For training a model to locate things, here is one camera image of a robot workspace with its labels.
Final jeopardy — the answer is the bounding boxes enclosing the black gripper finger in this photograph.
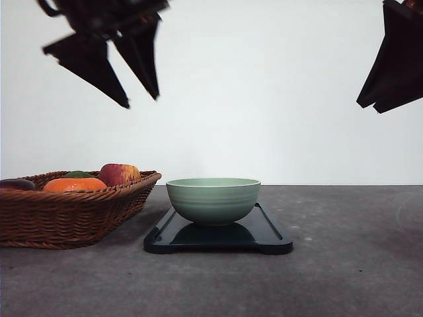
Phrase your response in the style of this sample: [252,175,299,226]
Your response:
[42,34,130,109]
[113,15,161,100]
[373,0,423,114]
[356,2,400,108]

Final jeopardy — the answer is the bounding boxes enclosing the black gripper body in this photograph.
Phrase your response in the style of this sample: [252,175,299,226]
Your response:
[393,0,423,19]
[37,0,169,38]

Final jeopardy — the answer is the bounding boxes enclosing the light green ceramic bowl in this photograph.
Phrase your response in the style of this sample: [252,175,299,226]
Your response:
[166,178,261,225]

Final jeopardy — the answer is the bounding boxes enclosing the brown woven wicker basket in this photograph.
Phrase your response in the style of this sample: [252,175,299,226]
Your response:
[0,169,162,250]

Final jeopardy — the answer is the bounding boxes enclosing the dark green fruit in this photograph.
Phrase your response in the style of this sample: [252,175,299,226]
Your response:
[63,170,95,178]

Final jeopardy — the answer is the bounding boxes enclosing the red yellow apple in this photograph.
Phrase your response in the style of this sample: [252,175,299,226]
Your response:
[98,163,141,187]

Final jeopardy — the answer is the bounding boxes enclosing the orange tangerine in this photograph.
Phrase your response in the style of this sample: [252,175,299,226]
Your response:
[42,178,107,192]

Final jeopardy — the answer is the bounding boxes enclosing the dark purple eggplant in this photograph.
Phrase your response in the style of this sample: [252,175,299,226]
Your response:
[0,178,36,191]

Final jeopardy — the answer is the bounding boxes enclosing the dark rectangular tray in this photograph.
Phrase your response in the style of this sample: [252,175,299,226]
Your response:
[143,202,293,255]

